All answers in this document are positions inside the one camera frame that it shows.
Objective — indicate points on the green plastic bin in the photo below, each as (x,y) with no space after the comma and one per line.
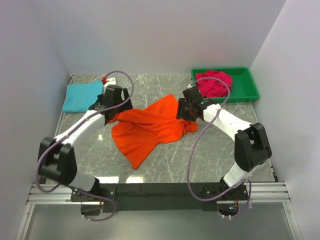
(243,87)

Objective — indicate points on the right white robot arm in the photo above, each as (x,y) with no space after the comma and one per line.
(251,144)

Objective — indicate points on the orange t shirt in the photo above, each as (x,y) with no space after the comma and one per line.
(139,131)

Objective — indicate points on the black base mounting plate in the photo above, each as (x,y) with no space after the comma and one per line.
(159,196)

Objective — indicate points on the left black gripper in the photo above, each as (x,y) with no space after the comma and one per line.
(125,107)

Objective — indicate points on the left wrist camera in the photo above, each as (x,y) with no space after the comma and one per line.
(109,81)

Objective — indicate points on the aluminium frame rail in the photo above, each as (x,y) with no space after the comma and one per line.
(261,192)

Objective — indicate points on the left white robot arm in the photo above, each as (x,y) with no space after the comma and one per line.
(56,157)

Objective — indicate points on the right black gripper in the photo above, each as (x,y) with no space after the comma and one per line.
(180,113)

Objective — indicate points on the crumpled pink t shirt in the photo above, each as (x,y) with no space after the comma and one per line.
(212,88)

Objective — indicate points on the folded light blue t shirt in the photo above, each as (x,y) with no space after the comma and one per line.
(79,97)

